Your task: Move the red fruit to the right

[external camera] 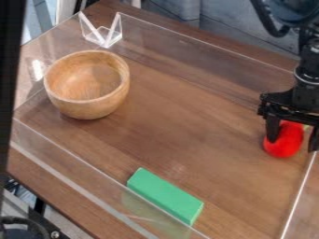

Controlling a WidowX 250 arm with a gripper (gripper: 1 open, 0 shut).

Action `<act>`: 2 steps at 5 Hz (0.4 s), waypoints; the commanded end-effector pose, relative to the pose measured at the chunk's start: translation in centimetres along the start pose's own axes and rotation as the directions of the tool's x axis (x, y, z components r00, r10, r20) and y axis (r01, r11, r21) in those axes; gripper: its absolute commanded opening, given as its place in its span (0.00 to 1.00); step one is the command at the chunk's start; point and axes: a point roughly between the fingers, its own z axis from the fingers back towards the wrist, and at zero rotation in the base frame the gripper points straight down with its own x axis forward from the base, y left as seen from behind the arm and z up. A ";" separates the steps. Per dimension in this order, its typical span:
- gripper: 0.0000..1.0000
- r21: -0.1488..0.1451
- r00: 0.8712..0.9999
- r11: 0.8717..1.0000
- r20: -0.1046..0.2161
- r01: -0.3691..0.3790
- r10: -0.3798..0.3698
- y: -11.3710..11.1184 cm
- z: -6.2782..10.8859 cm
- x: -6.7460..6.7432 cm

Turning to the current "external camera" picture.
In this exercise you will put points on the black clamp under table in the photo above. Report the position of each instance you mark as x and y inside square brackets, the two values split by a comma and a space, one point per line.
[48, 229]

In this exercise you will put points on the clear acrylic corner bracket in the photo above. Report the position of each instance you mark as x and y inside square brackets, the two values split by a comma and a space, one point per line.
[101, 36]

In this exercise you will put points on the green rectangular block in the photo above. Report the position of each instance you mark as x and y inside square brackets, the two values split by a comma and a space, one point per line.
[166, 196]

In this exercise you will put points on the wooden bowl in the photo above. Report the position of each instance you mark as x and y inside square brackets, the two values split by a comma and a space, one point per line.
[86, 84]

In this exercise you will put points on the red fruit with green leaf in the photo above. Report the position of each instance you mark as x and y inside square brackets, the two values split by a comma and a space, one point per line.
[288, 141]

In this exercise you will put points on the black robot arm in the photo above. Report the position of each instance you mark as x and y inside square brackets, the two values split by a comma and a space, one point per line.
[284, 15]

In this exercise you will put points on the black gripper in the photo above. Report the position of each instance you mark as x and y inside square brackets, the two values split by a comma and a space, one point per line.
[293, 105]

